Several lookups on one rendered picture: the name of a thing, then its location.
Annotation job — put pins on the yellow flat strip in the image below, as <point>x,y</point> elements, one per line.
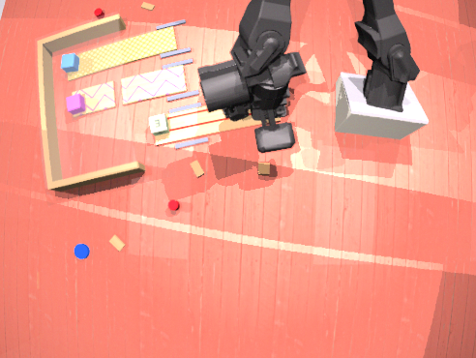
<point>147,45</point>

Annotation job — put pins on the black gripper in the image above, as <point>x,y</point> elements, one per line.
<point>276,136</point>

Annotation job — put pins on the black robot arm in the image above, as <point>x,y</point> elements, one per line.
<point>265,30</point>

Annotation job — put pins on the tan flat strip with pink zigzag pattern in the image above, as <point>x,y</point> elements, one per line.
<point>156,84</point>

